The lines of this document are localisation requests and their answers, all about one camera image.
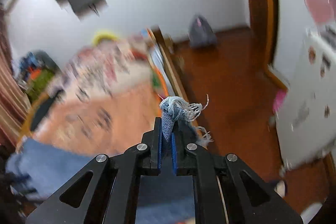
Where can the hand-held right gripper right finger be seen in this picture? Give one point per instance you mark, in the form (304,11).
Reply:
(173,153)

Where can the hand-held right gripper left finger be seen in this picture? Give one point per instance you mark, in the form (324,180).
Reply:
(158,150)

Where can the blue denim pants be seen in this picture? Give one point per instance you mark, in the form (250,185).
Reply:
(168,124)

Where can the bed with printed orange cover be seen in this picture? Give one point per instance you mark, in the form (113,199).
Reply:
(92,108)

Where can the pink small item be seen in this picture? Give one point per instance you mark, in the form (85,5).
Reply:
(278,102)

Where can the grey backpack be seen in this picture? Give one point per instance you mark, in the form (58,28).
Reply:
(200,32)

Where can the yellow curved cushion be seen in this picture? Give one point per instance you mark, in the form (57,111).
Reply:
(105,35)

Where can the wooden lap desk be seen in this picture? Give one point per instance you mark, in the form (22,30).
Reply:
(28,119)

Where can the green fabric bag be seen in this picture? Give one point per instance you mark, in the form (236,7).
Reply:
(40,82)

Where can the white cabinet with stickers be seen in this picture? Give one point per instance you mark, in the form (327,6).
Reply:
(304,98)

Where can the pile of clothes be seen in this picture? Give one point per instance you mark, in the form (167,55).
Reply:
(32,61)

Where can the striped pink curtain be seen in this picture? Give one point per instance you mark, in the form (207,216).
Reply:
(10,92)

